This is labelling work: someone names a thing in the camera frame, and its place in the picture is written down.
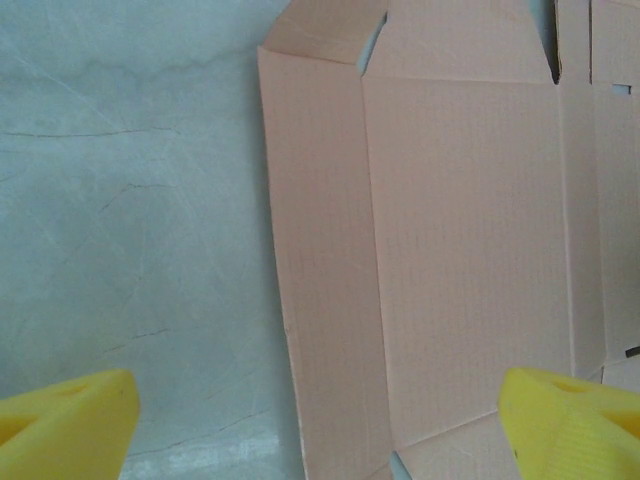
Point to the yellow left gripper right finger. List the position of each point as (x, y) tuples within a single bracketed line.
[(565, 430)]

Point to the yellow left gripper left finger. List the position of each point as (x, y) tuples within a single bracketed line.
[(65, 425)]

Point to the salmon cardboard paper box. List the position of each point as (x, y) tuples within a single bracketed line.
[(465, 240)]

